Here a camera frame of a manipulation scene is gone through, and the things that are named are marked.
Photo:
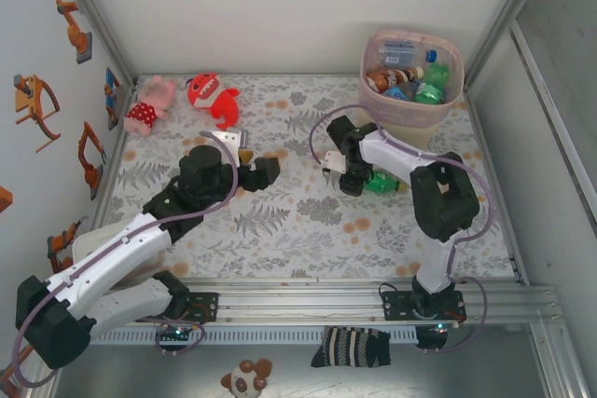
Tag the green plastic bottle yellow cap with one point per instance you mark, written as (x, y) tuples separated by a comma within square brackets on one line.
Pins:
[(436, 86), (384, 182)]

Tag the blue label bottle white cap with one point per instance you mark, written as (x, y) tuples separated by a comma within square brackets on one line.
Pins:
[(398, 91)]

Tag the copper brown plastic bottle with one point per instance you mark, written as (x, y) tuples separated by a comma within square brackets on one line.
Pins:
[(389, 77)]

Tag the pale blue label bottle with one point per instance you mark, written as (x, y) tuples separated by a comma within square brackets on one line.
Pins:
[(396, 53)]

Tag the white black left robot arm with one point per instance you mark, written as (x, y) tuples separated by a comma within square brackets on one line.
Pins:
[(107, 267)]

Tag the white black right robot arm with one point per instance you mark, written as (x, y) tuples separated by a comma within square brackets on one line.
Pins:
[(401, 160)]

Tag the beige bin pink mesh liner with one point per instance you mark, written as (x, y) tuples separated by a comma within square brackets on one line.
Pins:
[(406, 132)]

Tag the red monster plush toy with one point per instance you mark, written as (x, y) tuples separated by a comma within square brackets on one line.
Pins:
[(219, 104)]

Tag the pink plush toy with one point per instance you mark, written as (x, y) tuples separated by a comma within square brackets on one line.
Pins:
[(149, 109)]

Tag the left circuit board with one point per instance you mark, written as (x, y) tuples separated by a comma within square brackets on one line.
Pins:
[(176, 333)]

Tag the circuit board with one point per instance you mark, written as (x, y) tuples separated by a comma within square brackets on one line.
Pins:
[(438, 327), (176, 333)]

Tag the black white striped sock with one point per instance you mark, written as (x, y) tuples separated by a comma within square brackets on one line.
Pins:
[(350, 347)]

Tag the right circuit board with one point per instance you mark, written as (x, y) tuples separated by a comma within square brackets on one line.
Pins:
[(438, 327)]

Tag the brown white plush toy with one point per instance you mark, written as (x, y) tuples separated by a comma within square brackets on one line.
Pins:
[(242, 381)]

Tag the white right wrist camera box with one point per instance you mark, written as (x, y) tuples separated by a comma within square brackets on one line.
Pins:
[(335, 160)]

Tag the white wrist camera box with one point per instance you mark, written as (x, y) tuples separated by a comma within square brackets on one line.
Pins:
[(233, 137), (335, 160)]

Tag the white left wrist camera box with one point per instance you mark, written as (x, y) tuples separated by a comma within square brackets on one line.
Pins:
[(233, 137)]

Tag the blue orange wall sticker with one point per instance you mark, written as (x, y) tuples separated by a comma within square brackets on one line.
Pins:
[(112, 97)]

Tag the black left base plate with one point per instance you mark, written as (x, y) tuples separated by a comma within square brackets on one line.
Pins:
[(207, 307)]

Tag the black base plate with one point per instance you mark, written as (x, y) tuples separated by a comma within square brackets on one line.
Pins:
[(207, 307), (396, 307)]

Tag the aluminium front rail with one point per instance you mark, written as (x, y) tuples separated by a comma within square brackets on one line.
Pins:
[(303, 305)]

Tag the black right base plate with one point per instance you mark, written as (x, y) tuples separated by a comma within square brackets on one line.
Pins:
[(396, 307)]

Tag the aluminium rear frame post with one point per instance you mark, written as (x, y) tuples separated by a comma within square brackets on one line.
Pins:
[(508, 16), (98, 20)]

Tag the orange grey gripper wall sticker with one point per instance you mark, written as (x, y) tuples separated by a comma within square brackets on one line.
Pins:
[(32, 100)]

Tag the small orange wall sticker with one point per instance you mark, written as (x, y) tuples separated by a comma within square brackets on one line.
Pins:
[(4, 200)]

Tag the grey window frame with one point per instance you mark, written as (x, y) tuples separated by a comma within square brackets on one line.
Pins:
[(551, 118)]

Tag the aluminium front frame leg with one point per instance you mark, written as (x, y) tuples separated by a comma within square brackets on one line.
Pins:
[(43, 393), (557, 360)]

